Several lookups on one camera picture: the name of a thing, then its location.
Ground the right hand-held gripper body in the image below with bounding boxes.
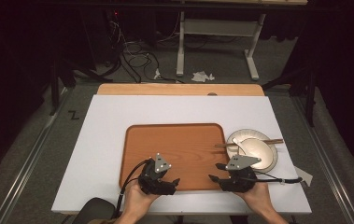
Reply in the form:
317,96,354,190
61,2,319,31
219,154,262,193

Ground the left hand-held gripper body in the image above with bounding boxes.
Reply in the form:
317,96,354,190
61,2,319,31
137,152,177,196

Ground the person's left hand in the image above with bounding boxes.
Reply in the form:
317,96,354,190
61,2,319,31
122,181,163,217

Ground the person's right hand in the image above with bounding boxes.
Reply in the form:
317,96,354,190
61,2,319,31
233,182,276,217

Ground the brown wooden chopstick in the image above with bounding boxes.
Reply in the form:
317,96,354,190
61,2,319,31
214,138,285,148
218,140,285,155

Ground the white ceramic spoon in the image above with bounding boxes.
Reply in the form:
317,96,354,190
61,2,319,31
231,137,248,156

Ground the brown wooden tray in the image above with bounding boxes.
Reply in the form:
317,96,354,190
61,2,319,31
119,122,228,191

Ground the white round plate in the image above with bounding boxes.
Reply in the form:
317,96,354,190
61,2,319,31
225,128,279,174

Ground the white bowl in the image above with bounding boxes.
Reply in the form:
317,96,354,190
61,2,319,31
240,137,275,171

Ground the black chair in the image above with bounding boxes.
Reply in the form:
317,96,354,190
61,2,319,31
71,197,117,224

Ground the white paper tag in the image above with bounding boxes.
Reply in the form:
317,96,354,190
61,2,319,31
293,165,314,188

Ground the white table cover board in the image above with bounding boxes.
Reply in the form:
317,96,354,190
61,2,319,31
50,94,313,217

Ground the crumpled white paper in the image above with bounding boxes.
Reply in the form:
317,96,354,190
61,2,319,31
191,70,216,84

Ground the wooden table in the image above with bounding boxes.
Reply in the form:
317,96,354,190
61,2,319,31
96,82,265,97

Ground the dark metal stand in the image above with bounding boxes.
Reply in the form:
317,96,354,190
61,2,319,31
48,55,117,117
261,62,319,128

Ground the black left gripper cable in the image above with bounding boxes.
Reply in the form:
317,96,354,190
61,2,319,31
111,159,151,219

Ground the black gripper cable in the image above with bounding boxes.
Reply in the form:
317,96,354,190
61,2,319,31
252,172,304,185
111,159,151,219

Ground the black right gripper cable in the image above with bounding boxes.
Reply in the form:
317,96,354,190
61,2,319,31
252,172,304,185

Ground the metal floor rail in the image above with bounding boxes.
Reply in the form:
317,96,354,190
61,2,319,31
290,95,354,224
0,87,73,224

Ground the tangle of floor cables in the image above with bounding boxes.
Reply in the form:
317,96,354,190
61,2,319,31
107,12,186,85

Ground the white metal desk frame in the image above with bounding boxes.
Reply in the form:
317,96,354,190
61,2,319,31
176,11,267,82

